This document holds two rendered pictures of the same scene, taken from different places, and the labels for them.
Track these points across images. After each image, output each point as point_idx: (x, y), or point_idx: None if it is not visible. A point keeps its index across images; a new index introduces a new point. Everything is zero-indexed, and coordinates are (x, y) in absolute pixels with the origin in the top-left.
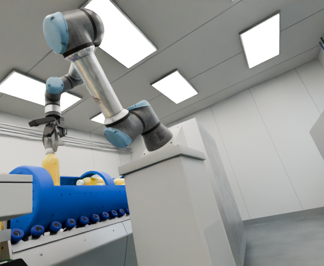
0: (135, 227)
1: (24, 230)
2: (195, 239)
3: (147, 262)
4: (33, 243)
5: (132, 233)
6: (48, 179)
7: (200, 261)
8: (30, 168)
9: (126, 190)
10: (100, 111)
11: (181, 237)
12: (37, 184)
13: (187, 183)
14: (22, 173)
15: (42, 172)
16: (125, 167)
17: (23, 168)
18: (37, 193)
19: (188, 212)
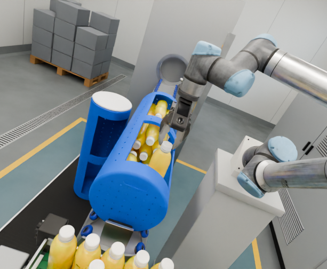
0: (200, 221)
1: (133, 230)
2: (238, 250)
3: (195, 238)
4: (143, 243)
5: (195, 222)
6: (168, 197)
7: (232, 256)
8: (160, 191)
9: (210, 199)
10: (270, 178)
11: (231, 244)
12: (165, 211)
13: (262, 229)
14: (146, 187)
15: (166, 191)
16: (225, 189)
17: (150, 184)
18: (161, 217)
19: (248, 239)
